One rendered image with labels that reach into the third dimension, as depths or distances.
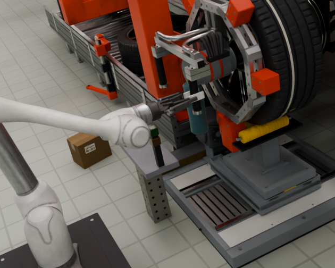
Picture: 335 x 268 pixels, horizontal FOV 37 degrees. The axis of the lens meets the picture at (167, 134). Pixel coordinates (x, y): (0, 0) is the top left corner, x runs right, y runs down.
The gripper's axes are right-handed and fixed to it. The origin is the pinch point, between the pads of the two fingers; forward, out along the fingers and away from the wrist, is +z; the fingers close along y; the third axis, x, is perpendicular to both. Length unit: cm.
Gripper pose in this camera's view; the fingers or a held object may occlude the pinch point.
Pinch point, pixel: (194, 95)
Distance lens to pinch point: 201.5
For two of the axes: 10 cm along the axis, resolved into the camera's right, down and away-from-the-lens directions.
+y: 4.2, 3.9, -8.2
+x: -1.8, -8.5, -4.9
